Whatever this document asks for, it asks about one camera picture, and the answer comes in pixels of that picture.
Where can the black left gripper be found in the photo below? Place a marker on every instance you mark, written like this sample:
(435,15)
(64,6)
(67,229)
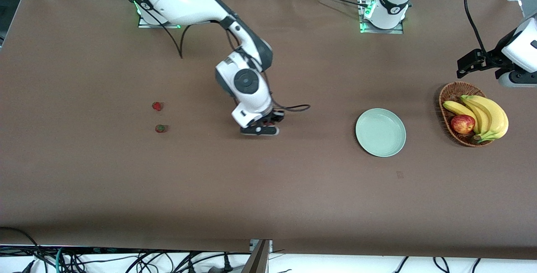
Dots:
(495,58)

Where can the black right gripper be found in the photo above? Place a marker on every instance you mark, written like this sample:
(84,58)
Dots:
(275,116)

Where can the red strawberry with green leaves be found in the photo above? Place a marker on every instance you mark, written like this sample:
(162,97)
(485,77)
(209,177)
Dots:
(160,128)

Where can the plain red strawberry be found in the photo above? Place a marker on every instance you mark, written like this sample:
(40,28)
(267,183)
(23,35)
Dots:
(157,106)

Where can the pale green round plate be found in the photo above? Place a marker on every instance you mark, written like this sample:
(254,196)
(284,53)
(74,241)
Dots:
(381,134)

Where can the brown wicker basket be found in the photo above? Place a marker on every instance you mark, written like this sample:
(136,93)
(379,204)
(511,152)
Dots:
(455,90)

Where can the yellow banana bunch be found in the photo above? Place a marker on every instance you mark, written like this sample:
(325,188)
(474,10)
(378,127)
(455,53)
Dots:
(495,118)

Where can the brown table cover cloth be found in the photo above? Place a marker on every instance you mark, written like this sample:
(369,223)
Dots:
(268,180)

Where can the red apple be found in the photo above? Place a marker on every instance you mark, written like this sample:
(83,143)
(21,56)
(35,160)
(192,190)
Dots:
(462,124)

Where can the black power plug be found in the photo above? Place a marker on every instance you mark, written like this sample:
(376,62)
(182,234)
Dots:
(228,264)

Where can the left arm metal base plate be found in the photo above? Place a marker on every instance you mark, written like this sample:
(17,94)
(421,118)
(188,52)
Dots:
(398,30)

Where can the camera mount post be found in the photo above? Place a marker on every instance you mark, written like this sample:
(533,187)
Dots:
(258,260)

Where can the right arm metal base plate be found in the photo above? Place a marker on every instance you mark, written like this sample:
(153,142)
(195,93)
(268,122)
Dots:
(144,24)

